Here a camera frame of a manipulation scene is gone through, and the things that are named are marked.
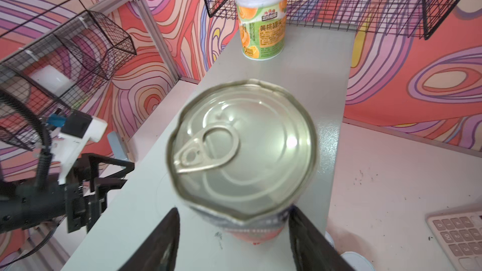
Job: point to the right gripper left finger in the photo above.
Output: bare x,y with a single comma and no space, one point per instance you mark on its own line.
159,250

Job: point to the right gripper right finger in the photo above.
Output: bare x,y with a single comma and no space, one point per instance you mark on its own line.
310,249

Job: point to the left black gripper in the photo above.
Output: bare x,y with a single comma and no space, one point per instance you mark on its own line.
84,192

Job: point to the blue label tin can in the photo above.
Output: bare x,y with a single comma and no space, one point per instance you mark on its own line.
241,155

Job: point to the green orange peach can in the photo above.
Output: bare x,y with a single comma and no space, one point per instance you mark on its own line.
262,26

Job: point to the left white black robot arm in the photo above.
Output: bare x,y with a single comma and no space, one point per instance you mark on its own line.
123,112

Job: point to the grey blue sponge block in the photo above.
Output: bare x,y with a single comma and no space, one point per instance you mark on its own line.
118,146

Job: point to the yellow label can right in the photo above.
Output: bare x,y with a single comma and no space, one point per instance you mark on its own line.
357,261

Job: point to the white tape roll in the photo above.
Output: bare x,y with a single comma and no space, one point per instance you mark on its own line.
52,80

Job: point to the pink calculator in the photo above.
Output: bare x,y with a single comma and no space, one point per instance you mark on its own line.
459,235

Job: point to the black wire basket left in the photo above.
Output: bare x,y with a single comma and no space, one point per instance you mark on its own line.
85,45

